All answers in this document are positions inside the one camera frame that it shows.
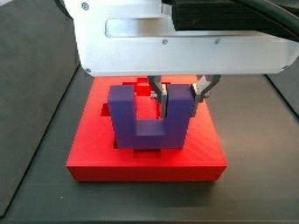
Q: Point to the purple U-shaped block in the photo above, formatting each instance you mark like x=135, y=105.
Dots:
x=144, y=134

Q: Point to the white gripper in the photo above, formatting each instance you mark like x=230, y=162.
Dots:
x=126, y=38

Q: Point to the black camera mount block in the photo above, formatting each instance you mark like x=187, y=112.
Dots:
x=274, y=17

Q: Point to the red slotted board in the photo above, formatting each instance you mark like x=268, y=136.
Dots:
x=97, y=161

